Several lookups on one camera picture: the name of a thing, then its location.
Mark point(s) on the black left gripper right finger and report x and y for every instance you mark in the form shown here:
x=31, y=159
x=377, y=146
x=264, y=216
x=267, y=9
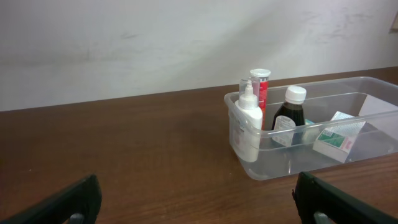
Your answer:
x=320, y=202

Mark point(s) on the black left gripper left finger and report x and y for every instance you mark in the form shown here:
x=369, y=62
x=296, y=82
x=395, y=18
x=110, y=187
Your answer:
x=80, y=202

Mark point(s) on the white green medicine box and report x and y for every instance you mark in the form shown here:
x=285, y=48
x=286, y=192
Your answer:
x=336, y=142

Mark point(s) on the dark bottle with white cap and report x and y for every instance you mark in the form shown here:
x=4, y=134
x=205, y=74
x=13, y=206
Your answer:
x=290, y=115

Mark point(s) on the white lotion bottle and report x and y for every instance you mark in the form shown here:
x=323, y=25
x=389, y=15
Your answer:
x=245, y=142

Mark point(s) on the orange tube with white cap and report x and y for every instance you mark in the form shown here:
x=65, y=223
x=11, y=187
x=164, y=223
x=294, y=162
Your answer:
x=263, y=76

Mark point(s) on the small gold-lidded balm jar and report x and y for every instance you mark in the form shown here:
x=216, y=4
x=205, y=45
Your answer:
x=310, y=134

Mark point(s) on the clear plastic container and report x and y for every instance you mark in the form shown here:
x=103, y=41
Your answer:
x=328, y=103

